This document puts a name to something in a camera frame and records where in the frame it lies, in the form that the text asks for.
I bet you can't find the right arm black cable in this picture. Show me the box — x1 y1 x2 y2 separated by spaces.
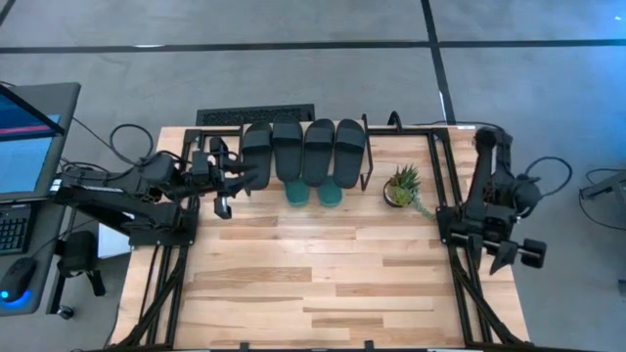
522 155 574 216

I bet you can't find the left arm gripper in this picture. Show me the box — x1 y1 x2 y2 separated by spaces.
209 137 259 220

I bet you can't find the white sheet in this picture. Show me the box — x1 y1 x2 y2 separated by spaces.
97 222 132 259

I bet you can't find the green rubber slide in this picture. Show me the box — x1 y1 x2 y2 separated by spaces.
285 179 311 207
316 176 343 207

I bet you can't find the black metal table frame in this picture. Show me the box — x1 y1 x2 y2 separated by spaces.
114 124 534 352

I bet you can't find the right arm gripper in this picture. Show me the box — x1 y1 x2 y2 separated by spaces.
449 233 548 277

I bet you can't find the black keyboard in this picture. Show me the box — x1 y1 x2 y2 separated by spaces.
0 202 33 256

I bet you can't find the potted succulent plant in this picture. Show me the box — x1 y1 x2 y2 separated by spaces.
382 163 436 221

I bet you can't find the black computer mouse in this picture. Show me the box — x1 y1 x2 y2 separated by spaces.
0 257 36 303

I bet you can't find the wooden shelf with black frame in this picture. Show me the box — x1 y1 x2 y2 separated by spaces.
238 117 376 198

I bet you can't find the black rubber slide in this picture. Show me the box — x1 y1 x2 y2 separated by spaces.
272 114 304 184
302 118 336 188
242 121 274 192
332 118 367 190

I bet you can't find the black-edged tilted screen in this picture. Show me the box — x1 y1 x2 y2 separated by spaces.
0 83 67 143

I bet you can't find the grey-framed monitor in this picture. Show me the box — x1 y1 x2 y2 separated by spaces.
0 81 82 204

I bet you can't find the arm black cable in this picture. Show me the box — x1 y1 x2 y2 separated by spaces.
110 123 156 165
522 155 574 216

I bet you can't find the grey floor device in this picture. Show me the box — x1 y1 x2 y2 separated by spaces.
579 169 626 201

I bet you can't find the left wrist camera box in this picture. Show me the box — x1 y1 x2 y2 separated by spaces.
191 150 212 181

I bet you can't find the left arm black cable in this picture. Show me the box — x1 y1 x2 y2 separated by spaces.
110 123 156 165

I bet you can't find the grey side desk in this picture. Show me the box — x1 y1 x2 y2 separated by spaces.
0 198 68 318

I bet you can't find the black floor vent grille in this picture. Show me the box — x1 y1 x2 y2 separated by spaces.
196 103 316 126

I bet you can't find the black floor device cable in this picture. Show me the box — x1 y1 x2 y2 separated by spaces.
576 168 626 231

